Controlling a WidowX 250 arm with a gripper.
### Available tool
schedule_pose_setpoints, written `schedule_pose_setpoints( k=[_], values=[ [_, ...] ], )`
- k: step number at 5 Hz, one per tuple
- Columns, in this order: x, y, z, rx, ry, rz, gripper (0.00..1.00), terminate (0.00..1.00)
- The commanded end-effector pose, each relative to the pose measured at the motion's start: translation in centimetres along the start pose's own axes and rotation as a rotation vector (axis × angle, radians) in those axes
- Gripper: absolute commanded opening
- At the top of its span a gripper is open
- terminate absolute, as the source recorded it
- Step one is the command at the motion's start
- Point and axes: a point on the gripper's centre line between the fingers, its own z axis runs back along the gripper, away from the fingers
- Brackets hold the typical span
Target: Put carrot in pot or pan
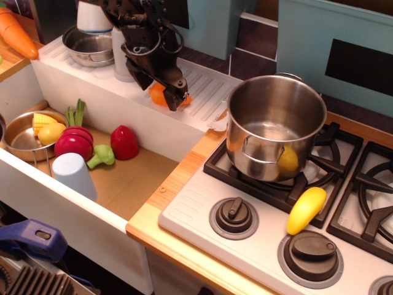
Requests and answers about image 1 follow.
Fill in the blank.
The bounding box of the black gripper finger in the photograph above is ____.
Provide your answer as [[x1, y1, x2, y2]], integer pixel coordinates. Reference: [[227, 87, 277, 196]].
[[163, 87, 186, 111], [126, 58, 153, 90]]

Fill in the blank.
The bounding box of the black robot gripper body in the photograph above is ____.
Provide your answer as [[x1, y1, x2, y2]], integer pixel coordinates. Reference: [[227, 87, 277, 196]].
[[119, 18, 189, 99]]

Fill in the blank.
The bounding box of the small orange toy carrot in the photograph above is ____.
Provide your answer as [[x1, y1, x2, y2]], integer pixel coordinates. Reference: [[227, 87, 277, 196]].
[[148, 82, 193, 107]]

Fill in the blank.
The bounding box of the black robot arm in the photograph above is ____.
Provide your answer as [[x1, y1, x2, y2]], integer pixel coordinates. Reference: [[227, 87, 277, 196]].
[[87, 1, 189, 111]]

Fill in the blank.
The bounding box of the large steel pot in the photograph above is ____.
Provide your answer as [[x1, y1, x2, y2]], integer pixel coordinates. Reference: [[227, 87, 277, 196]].
[[226, 74, 327, 182]]

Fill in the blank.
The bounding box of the large orange toy carrot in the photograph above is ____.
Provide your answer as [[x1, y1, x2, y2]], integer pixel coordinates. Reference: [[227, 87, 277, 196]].
[[1, 7, 39, 60]]

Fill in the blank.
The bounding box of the grey toy faucet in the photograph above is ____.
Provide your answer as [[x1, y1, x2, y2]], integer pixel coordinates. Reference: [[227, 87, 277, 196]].
[[112, 27, 134, 82]]

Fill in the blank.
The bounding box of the steel bowl on ledge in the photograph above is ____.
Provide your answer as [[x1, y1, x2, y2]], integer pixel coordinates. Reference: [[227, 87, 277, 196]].
[[62, 25, 114, 68]]

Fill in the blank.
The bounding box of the red toy pepper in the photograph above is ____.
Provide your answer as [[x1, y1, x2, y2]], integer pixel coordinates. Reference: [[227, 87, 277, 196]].
[[111, 125, 139, 160]]

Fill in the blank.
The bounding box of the white bottle blue band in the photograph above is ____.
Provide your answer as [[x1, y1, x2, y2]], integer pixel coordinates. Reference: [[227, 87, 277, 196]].
[[77, 1, 113, 34]]

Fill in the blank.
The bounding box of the green toy broccoli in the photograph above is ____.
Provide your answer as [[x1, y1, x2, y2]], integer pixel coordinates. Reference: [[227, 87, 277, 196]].
[[87, 144, 115, 169]]

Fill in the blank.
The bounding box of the red toy radish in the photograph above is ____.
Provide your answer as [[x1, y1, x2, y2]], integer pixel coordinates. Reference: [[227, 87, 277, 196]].
[[54, 98, 93, 162]]

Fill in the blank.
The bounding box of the yellow toy corn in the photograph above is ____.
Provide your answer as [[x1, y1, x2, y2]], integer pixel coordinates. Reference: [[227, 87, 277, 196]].
[[32, 112, 58, 136]]

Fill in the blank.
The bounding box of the light blue plastic cup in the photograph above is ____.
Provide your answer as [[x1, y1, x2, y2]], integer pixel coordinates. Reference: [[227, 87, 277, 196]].
[[52, 153, 98, 202]]

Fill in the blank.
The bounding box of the left black stove knob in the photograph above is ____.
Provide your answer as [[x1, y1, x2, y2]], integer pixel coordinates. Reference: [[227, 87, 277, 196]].
[[209, 197, 259, 240]]

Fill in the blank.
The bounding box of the black stove knob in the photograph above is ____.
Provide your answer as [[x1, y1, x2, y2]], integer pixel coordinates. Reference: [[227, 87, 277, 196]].
[[209, 197, 259, 240], [368, 275, 393, 295], [277, 230, 344, 289]]

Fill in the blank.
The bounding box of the left black stove grate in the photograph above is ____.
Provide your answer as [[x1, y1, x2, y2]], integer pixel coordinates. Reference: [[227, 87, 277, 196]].
[[203, 122, 363, 229]]

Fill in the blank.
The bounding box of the black stove grate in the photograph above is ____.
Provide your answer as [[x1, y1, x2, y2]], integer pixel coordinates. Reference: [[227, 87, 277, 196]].
[[327, 141, 392, 263], [203, 122, 363, 229]]

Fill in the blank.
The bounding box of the yellow toy squash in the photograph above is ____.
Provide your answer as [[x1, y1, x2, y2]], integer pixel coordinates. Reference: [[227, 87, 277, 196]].
[[286, 187, 327, 235]]

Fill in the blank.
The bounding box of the blue clamp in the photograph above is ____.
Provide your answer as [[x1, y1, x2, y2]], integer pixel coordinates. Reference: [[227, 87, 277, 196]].
[[1, 219, 68, 263]]

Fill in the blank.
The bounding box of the middle black stove knob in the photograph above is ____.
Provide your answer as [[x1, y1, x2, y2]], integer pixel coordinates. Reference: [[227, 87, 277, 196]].
[[277, 230, 344, 289]]

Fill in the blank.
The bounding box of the right black stove grate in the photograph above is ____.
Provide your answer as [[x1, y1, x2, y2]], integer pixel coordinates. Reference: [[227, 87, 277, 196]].
[[327, 141, 392, 263]]

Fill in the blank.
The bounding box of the right black stove knob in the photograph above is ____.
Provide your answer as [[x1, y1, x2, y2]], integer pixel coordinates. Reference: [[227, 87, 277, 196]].
[[368, 275, 393, 295]]

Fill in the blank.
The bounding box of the grey metal mount bracket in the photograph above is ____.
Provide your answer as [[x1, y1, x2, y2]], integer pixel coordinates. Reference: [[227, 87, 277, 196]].
[[1, 257, 94, 294]]

